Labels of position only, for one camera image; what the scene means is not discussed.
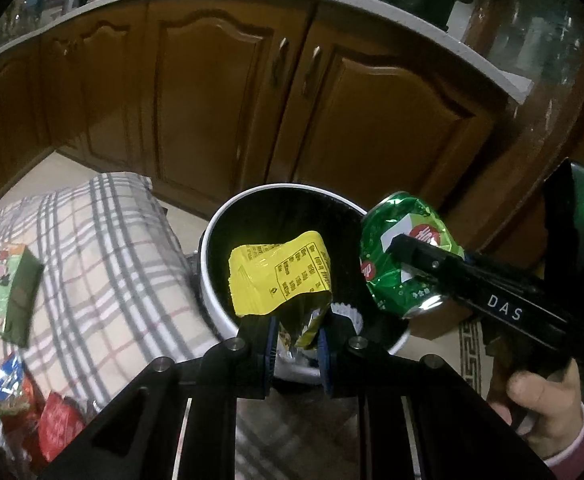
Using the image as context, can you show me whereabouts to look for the person's right forearm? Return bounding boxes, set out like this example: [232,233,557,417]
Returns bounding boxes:
[542,405,584,480]

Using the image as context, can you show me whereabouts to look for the metal cabinet door handle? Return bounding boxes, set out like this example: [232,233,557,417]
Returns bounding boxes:
[270,37,291,89]
[301,46,322,99]

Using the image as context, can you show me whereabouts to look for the wooden cabinet door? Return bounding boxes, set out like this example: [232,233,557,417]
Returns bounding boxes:
[272,7,503,206]
[144,0,319,216]
[0,40,55,213]
[39,10,149,173]

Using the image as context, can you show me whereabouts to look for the green carton box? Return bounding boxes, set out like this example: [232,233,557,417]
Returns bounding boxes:
[0,243,44,348]

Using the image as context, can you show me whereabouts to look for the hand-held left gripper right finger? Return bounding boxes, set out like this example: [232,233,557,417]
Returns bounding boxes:
[318,312,557,480]

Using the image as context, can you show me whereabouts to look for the patterned rug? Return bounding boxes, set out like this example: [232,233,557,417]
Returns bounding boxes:
[458,320,483,397]

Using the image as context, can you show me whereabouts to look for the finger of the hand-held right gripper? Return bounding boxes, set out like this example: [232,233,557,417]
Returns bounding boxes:
[384,234,475,306]

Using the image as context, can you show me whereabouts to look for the wooden kitchen cabinets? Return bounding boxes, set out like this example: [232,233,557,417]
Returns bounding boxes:
[0,0,535,107]

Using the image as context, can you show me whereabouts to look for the person's right hand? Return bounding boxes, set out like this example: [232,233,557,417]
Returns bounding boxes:
[486,360,584,461]

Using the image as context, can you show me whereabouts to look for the plaid blanket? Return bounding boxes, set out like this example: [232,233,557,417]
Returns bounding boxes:
[0,172,363,480]

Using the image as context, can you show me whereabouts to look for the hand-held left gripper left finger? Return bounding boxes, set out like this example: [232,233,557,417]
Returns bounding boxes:
[37,316,279,480]

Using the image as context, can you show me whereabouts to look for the red snack packet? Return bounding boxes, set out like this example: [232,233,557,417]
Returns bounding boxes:
[0,395,43,466]
[37,391,89,463]

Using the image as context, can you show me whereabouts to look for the crushed green soda can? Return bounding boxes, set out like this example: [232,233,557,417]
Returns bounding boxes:
[359,191,467,320]

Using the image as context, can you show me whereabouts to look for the blue snack packet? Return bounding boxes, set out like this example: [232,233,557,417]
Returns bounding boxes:
[0,354,38,411]

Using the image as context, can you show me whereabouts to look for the white bin with black liner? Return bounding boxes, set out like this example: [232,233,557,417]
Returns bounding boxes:
[199,183,413,386]

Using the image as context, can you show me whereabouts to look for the yellow snack packet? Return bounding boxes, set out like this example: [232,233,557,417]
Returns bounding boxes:
[228,231,333,366]

